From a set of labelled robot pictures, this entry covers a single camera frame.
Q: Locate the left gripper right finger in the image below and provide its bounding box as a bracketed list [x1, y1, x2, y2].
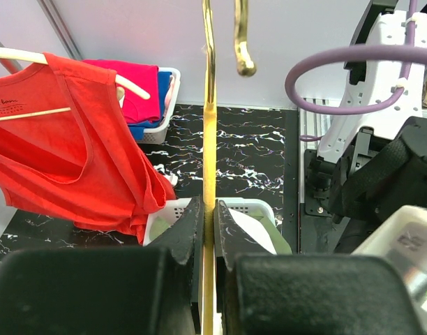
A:
[215, 200, 424, 334]

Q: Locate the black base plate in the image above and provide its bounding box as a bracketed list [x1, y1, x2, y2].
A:
[282, 110, 348, 254]

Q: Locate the black marble mat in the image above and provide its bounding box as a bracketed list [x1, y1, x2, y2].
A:
[0, 105, 287, 262]

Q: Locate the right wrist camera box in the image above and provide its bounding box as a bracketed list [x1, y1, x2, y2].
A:
[352, 205, 427, 327]

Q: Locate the clothes rack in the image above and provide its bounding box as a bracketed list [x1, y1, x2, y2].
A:
[0, 41, 24, 74]

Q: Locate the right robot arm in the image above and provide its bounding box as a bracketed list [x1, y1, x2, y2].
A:
[299, 1, 427, 253]

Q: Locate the grey basket with clothes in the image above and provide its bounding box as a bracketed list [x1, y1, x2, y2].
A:
[135, 67, 181, 144]

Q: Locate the blue folded shirt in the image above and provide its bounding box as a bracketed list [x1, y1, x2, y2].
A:
[128, 71, 173, 140]

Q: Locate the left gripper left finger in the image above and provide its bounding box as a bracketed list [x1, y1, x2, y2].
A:
[0, 197, 204, 334]

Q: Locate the white laundry basket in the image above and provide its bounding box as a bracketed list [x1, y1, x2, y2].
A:
[143, 197, 276, 246]

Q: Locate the red tank top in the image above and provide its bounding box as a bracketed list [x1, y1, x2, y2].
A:
[0, 54, 176, 240]

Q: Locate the olive printed tank top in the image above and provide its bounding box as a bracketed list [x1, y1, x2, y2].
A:
[153, 214, 292, 255]

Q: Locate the pink tank top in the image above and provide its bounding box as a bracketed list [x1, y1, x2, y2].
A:
[230, 209, 276, 255]

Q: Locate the yellow hanger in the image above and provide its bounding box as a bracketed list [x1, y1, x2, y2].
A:
[201, 0, 257, 334]

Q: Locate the white wooden hanger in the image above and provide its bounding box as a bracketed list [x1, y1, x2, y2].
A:
[0, 50, 151, 121]

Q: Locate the magenta folded shirt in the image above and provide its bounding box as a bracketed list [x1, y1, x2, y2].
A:
[82, 59, 162, 125]

